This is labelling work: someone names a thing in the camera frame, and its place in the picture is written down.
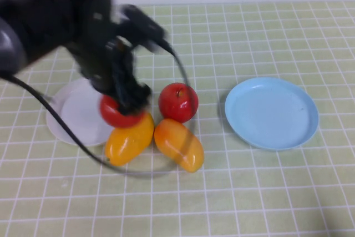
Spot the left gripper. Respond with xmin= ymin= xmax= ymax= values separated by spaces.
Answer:
xmin=68 ymin=33 xmax=152 ymax=115

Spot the red apple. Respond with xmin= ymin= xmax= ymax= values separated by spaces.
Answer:
xmin=99 ymin=94 xmax=148 ymax=129
xmin=158 ymin=82 xmax=200 ymax=124

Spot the yellow mango with green stem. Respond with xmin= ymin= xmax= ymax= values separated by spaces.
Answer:
xmin=105 ymin=112 xmax=155 ymax=167

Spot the yellow orange mango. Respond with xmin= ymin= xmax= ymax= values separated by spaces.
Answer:
xmin=154 ymin=118 xmax=205 ymax=173

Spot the white round plate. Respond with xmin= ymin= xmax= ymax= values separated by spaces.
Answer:
xmin=45 ymin=78 xmax=114 ymax=147

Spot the light blue round plate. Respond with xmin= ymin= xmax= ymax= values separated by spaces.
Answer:
xmin=224 ymin=77 xmax=320 ymax=152

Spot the green checkered tablecloth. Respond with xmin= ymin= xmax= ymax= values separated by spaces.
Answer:
xmin=0 ymin=1 xmax=355 ymax=237

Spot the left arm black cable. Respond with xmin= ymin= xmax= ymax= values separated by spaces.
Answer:
xmin=0 ymin=39 xmax=196 ymax=178

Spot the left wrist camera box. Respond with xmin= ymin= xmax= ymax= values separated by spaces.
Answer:
xmin=121 ymin=5 xmax=169 ymax=53

